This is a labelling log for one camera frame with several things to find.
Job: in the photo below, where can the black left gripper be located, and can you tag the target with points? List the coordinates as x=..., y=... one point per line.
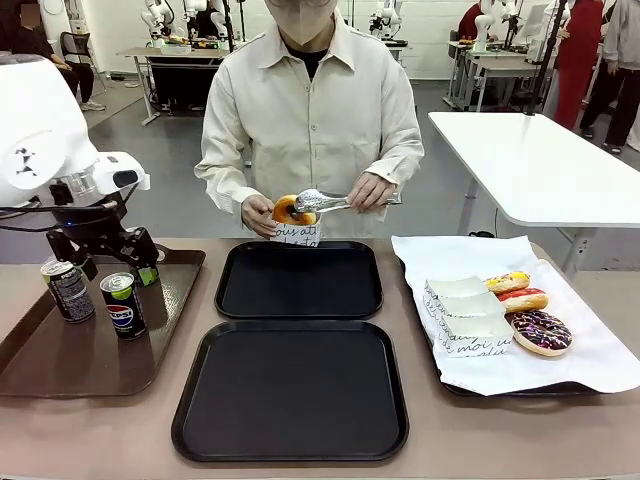
x=92, y=225

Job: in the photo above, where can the orange glazed donut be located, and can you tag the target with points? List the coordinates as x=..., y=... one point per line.
x=284, y=207

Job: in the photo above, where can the silver metal tongs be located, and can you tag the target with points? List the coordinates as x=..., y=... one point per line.
x=325, y=201

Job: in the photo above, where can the yellow sprinkled donut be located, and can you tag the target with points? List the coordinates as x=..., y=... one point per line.
x=510, y=281

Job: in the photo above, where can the red iced donut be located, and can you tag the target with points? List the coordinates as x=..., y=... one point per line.
x=525, y=300

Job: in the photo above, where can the chocolate sprinkled donut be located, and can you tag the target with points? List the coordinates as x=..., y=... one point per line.
x=542, y=332

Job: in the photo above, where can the person's left forearm beige sleeve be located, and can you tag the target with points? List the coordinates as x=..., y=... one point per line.
x=407, y=162

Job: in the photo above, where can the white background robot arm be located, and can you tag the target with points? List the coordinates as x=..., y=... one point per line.
x=155, y=22
x=387, y=20
x=482, y=27
x=212, y=20

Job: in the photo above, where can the person's right forearm beige sleeve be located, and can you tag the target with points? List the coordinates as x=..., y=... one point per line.
x=215, y=185

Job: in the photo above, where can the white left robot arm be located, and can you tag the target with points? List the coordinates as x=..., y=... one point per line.
x=40, y=125

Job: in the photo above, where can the person's right hand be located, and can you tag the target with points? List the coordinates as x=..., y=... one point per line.
x=257, y=215

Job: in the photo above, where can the person's left hand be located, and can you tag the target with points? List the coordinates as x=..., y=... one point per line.
x=367, y=190

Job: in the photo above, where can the brown plastic serving tray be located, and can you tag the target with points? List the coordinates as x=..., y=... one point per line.
x=100, y=360

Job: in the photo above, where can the black plastic serving tray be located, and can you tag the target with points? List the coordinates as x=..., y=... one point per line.
x=300, y=282
x=290, y=395

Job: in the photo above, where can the black office chair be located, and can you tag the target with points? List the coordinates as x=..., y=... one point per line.
x=75, y=47

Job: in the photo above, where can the grey background work table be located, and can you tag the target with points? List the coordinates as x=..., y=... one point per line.
x=400, y=47
x=500, y=65
x=170, y=52

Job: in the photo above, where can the seated person in black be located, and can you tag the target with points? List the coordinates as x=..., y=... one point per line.
x=30, y=45

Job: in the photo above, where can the person's torso beige shirt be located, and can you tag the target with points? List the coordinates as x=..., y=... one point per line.
x=310, y=125

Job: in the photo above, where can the beige face mask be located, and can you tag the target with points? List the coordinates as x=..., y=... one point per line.
x=300, y=22

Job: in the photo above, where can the person in red sweater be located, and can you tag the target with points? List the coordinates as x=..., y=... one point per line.
x=467, y=22

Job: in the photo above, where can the dark paper-lined serving tray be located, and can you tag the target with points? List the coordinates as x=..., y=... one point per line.
x=525, y=390

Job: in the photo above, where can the white side table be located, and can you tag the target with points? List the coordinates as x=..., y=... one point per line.
x=540, y=160

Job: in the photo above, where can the white paper sheet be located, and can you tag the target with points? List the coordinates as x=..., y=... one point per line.
x=575, y=310

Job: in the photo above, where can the black stand pole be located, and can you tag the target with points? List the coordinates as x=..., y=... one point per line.
x=545, y=55

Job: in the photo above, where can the person in red apron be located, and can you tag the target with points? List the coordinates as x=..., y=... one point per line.
x=575, y=55

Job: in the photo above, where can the person in grey hoodie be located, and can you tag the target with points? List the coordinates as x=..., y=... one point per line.
x=622, y=60

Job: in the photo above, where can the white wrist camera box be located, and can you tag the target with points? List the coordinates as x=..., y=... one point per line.
x=122, y=172

